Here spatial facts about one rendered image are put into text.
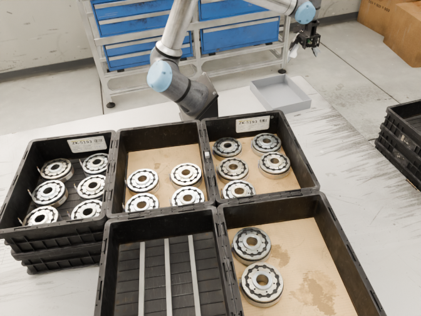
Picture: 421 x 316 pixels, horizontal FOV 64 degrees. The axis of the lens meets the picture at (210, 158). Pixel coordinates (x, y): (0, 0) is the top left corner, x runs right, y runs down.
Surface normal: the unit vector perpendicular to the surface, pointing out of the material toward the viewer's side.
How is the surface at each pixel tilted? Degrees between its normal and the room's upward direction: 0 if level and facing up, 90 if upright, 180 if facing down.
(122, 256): 0
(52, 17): 90
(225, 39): 90
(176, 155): 0
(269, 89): 0
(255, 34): 90
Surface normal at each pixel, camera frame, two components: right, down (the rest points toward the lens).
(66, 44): 0.28, 0.64
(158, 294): -0.05, -0.73
